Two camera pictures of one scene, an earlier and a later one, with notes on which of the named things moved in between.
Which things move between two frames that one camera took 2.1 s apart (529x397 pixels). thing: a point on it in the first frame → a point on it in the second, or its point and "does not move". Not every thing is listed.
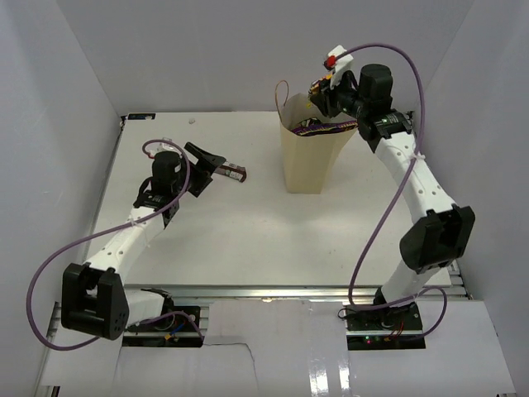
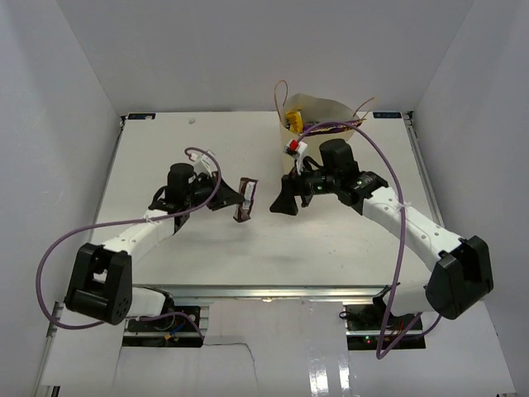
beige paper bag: [307, 159] does not move
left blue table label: [141, 116] does not move
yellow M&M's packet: [315, 87] → [295, 119]
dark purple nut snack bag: [313, 126] does not move
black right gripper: [326, 105] → [292, 185]
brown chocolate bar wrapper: [232, 170] → [247, 188]
